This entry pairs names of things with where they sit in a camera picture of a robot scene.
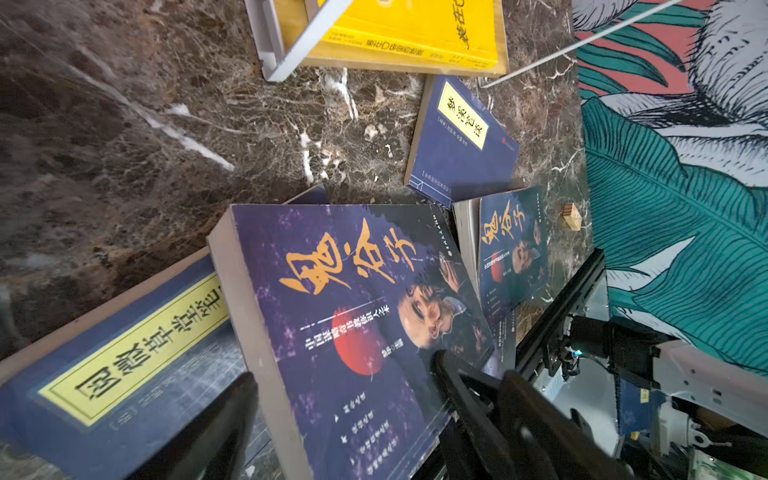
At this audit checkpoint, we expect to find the yellow cover book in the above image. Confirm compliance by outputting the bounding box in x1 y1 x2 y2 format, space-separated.
324 0 498 70

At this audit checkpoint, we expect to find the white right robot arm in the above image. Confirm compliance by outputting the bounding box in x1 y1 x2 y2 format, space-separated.
431 314 767 479

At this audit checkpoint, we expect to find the blue book yellow label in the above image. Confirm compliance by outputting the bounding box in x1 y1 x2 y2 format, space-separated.
0 184 331 480
404 75 519 208

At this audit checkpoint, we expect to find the white metal wooden shelf rack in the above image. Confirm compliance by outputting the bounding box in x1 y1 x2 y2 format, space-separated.
242 0 510 83

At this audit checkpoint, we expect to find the small wooden block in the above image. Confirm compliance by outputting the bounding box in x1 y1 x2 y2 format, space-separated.
561 202 583 231

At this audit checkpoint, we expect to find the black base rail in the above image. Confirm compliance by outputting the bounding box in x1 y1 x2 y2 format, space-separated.
516 248 605 381

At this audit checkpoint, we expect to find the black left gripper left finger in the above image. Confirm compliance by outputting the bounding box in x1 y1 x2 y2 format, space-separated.
129 372 258 479

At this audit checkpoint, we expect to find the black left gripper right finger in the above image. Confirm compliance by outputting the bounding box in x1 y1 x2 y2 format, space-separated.
433 350 633 479

